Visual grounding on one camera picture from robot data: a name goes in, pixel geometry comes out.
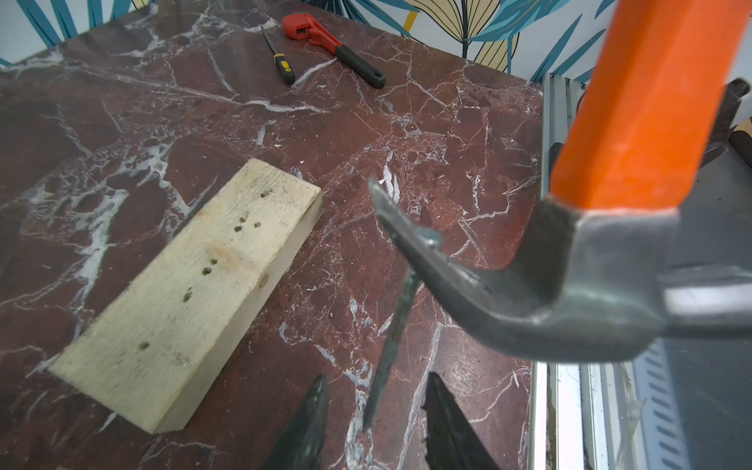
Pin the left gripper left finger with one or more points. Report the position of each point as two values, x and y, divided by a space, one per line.
302 441

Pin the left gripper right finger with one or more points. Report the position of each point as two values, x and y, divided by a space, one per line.
451 443

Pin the wooden block with nails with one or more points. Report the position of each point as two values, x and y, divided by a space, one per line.
154 353

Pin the claw hammer orange black handle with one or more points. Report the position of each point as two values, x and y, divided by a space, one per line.
636 143

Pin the yellow black screwdriver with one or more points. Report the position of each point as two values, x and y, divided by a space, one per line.
284 68

